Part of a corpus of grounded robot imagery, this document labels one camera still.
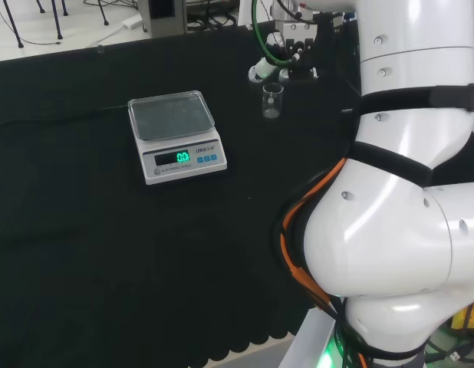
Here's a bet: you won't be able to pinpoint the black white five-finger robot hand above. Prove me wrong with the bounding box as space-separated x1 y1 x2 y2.
247 13 355 84

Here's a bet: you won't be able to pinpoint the small clear glass beaker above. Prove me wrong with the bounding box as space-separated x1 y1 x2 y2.
261 82 285 120

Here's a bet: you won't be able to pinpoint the pale board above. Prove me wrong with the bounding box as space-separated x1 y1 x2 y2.
237 0 258 27

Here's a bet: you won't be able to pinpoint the grey metal box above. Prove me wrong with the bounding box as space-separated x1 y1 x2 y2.
137 0 189 38

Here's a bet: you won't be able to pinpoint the white electronic balance steel pan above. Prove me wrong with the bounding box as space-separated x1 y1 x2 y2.
127 90 229 186

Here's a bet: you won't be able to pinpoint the black tripod legs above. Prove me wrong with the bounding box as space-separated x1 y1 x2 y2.
60 0 109 27
2 0 64 50

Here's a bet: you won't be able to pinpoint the black bench cloth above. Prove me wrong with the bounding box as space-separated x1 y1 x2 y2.
0 18 364 368

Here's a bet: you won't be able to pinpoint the yellow stop button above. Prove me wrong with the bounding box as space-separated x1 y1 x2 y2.
450 296 474 339

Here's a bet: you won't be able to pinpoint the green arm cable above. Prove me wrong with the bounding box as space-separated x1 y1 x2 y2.
252 0 296 65

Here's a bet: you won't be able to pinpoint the black floor cable bundle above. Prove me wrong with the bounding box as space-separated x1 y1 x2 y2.
186 0 240 28

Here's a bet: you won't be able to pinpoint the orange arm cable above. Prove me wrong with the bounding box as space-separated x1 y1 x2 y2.
278 158 371 368

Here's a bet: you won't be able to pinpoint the white power strip cord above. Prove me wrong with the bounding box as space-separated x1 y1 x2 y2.
83 23 127 49

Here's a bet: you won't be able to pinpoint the thin black floor cable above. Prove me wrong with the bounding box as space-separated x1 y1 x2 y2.
19 37 62 47

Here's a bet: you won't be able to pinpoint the black cable with plug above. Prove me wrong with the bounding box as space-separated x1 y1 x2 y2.
422 332 474 363

